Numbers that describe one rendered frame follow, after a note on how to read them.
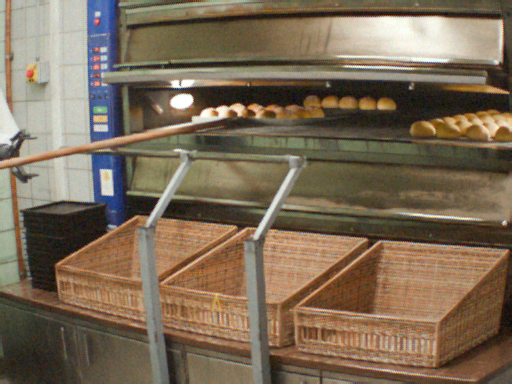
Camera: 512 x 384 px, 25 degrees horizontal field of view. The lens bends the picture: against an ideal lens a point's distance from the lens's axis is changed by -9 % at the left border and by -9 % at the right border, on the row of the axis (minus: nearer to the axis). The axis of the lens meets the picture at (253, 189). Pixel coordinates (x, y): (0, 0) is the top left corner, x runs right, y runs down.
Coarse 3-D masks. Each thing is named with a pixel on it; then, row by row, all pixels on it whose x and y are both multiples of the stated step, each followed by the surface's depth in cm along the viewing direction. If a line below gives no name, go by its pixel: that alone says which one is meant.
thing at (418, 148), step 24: (216, 144) 460; (240, 144) 452; (264, 144) 444; (288, 144) 436; (312, 144) 429; (336, 144) 422; (360, 144) 415; (384, 144) 408; (408, 144) 401; (432, 144) 394; (456, 144) 391
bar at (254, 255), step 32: (192, 160) 419; (224, 160) 407; (256, 160) 397; (288, 160) 387; (288, 192) 383; (256, 256) 372; (256, 288) 373; (160, 320) 410; (256, 320) 375; (160, 352) 411; (256, 352) 377
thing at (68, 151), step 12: (216, 120) 483; (156, 132) 460; (168, 132) 464; (180, 132) 469; (84, 144) 435; (96, 144) 439; (108, 144) 443; (120, 144) 447; (24, 156) 415; (36, 156) 418; (48, 156) 422; (60, 156) 426; (0, 168) 405
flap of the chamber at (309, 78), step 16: (112, 80) 473; (128, 80) 467; (144, 80) 460; (160, 80) 455; (176, 80) 450; (192, 80) 445; (208, 80) 441; (224, 80) 437; (240, 80) 433; (256, 80) 428; (272, 80) 423; (288, 80) 418; (304, 80) 413; (320, 80) 408; (336, 80) 402; (352, 80) 397; (368, 80) 391; (384, 80) 385; (400, 80) 381; (416, 80) 376; (432, 80) 372; (448, 80) 367; (464, 80) 363; (480, 80) 359
